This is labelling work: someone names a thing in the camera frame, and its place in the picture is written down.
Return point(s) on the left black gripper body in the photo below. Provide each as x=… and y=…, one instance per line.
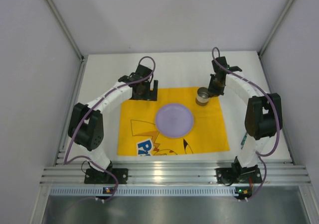
x=143, y=95

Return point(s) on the perforated cable duct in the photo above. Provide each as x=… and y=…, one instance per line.
x=147, y=191

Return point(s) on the small metal cup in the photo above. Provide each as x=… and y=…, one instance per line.
x=202, y=96

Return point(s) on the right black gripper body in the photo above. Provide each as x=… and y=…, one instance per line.
x=215, y=89

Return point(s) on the purple plastic plate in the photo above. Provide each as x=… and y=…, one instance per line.
x=174, y=120

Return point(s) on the aluminium mounting rail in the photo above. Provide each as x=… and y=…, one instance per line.
x=172, y=173

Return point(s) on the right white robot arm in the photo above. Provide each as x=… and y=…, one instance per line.
x=263, y=117

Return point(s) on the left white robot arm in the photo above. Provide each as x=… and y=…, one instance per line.
x=86, y=127

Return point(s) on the fork with green handle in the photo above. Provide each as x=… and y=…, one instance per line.
x=243, y=140

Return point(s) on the yellow cartoon placemat cloth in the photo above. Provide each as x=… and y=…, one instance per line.
x=138, y=135

